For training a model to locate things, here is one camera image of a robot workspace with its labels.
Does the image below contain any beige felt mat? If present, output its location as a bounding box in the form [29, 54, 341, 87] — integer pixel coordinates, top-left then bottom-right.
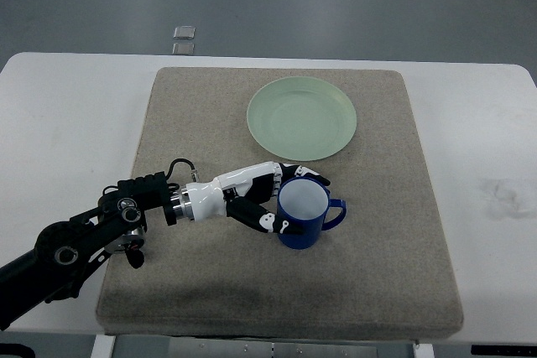
[96, 69, 464, 340]

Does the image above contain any metal table frame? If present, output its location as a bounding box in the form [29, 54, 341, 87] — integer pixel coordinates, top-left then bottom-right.
[90, 335, 435, 357]

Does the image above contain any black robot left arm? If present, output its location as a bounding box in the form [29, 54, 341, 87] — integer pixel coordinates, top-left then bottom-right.
[1, 172, 194, 329]

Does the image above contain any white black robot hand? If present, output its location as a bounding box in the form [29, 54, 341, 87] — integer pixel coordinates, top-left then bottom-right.
[175, 161, 331, 236]

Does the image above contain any upper floor socket plate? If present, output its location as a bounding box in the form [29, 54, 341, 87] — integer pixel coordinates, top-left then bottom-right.
[173, 26, 196, 39]

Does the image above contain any light green plate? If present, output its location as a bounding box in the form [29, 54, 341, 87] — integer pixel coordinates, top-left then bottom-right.
[247, 76, 357, 162]

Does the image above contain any blue enamel cup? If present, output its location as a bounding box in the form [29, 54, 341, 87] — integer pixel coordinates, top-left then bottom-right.
[277, 177, 347, 250]

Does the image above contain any floor socket plate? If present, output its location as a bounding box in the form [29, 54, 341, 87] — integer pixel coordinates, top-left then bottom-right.
[172, 42, 195, 55]
[173, 26, 196, 39]

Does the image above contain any lower floor socket plate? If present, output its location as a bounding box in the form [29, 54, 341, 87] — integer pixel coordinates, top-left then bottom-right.
[172, 42, 195, 55]

